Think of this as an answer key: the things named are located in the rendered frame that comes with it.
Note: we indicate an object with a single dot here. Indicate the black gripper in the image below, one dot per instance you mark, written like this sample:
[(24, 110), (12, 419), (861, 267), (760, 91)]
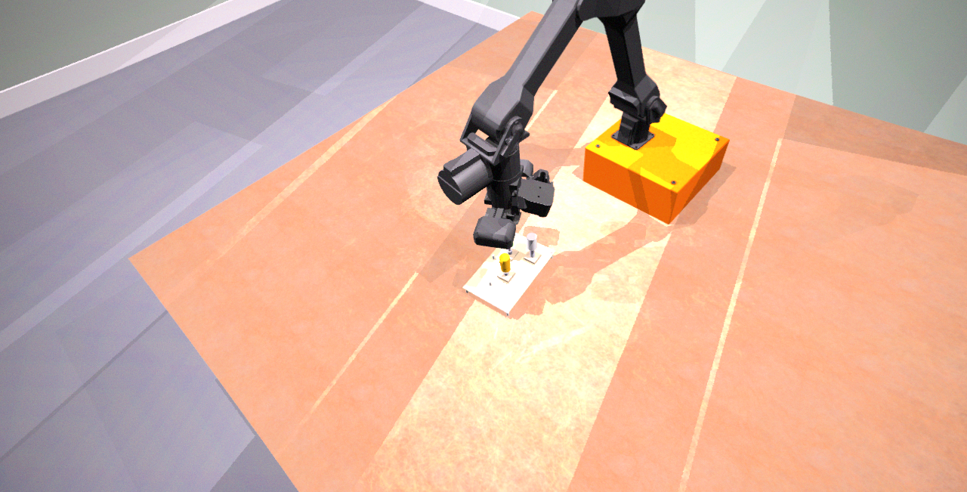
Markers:
[(498, 227)]

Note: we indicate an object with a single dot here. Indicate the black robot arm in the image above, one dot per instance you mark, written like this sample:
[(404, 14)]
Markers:
[(505, 107)]

